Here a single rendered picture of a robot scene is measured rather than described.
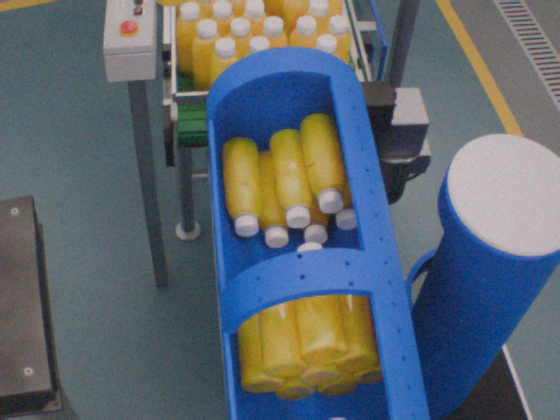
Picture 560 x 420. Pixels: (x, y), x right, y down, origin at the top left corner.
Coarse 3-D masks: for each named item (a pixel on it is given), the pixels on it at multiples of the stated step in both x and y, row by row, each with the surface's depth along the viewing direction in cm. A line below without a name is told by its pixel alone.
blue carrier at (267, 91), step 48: (288, 48) 132; (240, 96) 141; (288, 96) 142; (336, 96) 128; (384, 192) 126; (240, 240) 138; (336, 240) 141; (384, 240) 116; (240, 288) 112; (288, 288) 107; (336, 288) 107; (384, 288) 110; (384, 336) 105; (240, 384) 119; (384, 384) 122
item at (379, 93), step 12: (372, 84) 160; (384, 84) 160; (372, 96) 158; (384, 96) 159; (396, 96) 161; (372, 108) 158; (384, 108) 158; (372, 120) 161; (384, 120) 161; (372, 132) 164
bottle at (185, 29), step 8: (200, 16) 162; (176, 24) 163; (184, 24) 161; (192, 24) 161; (176, 32) 163; (184, 32) 162; (192, 32) 162; (176, 40) 166; (184, 40) 163; (176, 48) 168; (184, 48) 165; (176, 56) 170; (184, 56) 167; (176, 64) 173; (184, 64) 170; (184, 72) 172
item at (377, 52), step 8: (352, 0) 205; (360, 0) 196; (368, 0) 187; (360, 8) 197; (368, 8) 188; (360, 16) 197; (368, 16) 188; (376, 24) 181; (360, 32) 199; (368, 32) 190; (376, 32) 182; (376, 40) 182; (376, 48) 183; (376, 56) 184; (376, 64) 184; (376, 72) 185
